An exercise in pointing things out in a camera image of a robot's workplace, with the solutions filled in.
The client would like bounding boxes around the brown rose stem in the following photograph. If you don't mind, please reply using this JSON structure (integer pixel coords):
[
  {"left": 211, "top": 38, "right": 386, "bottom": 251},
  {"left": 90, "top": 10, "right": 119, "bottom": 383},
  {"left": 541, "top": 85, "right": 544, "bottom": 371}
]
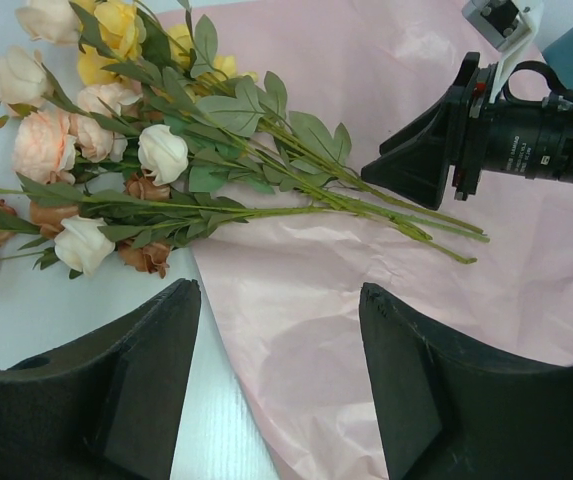
[{"left": 0, "top": 177, "right": 342, "bottom": 278}]

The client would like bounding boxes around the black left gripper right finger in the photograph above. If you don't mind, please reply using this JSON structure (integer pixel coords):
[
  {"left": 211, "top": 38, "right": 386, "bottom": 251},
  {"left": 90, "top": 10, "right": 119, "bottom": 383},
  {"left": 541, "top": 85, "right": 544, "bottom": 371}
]
[{"left": 359, "top": 283, "right": 573, "bottom": 479}]

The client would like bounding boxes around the cream rose stem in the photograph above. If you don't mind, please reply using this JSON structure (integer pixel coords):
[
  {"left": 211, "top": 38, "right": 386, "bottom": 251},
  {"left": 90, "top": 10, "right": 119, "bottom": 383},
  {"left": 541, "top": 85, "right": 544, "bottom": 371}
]
[{"left": 0, "top": 0, "right": 491, "bottom": 279}]

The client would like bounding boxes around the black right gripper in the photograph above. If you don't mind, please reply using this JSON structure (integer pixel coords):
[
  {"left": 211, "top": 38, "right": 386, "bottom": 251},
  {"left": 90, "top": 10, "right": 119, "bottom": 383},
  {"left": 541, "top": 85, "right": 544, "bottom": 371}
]
[{"left": 360, "top": 52, "right": 491, "bottom": 210}]

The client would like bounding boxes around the yellow rose stem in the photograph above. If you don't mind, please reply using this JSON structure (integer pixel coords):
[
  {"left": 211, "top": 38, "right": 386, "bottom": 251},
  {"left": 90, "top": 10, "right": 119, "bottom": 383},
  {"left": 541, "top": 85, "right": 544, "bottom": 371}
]
[{"left": 68, "top": 0, "right": 485, "bottom": 236}]

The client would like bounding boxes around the purple wrapping paper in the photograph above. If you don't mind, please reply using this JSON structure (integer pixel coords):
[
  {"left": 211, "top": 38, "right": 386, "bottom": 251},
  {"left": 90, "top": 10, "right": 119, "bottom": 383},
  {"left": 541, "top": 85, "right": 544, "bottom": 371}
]
[{"left": 193, "top": 1, "right": 573, "bottom": 479}]

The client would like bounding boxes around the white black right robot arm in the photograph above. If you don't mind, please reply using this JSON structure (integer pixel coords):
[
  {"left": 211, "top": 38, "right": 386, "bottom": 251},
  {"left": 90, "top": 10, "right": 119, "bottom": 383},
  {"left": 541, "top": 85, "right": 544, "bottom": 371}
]
[{"left": 360, "top": 52, "right": 573, "bottom": 210}]

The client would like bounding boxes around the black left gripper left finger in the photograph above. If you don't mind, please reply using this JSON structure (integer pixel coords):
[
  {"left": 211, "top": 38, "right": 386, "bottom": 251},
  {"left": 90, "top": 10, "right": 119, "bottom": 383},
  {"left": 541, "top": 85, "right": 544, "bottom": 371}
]
[{"left": 0, "top": 279, "right": 201, "bottom": 479}]

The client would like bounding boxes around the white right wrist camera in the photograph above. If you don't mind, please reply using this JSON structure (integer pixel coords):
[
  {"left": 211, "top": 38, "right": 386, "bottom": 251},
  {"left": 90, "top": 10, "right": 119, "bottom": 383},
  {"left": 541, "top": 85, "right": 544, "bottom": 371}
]
[{"left": 462, "top": 0, "right": 544, "bottom": 103}]

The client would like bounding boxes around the pink peony stem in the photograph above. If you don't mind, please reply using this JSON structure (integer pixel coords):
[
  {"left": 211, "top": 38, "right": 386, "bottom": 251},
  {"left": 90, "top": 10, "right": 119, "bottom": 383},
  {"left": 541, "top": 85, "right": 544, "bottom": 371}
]
[{"left": 10, "top": 82, "right": 477, "bottom": 266}]

